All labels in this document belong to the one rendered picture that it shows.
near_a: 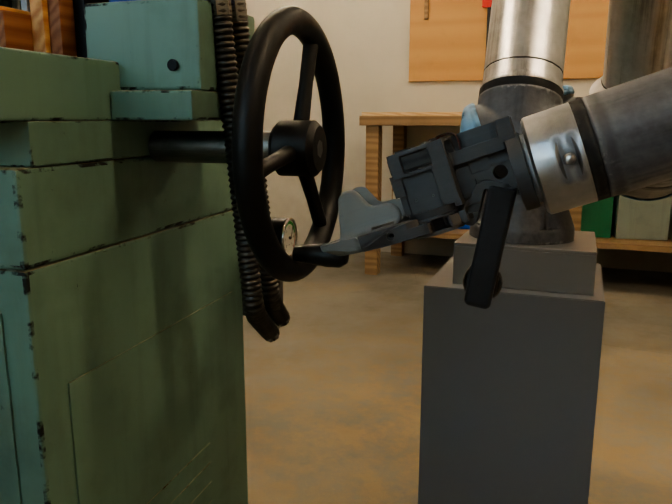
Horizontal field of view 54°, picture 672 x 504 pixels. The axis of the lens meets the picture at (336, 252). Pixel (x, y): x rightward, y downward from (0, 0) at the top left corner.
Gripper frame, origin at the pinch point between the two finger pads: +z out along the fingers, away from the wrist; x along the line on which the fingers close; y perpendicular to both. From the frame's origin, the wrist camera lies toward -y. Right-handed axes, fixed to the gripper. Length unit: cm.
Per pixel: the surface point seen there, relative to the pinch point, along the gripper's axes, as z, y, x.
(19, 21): 24.2, 33.0, 2.6
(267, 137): 4.9, 13.6, -4.7
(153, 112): 12.9, 19.1, 2.3
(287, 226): 17.4, 3.3, -31.6
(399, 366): 45, -57, -151
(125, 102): 15.6, 21.1, 2.3
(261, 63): -1.0, 18.5, 5.7
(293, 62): 108, 94, -344
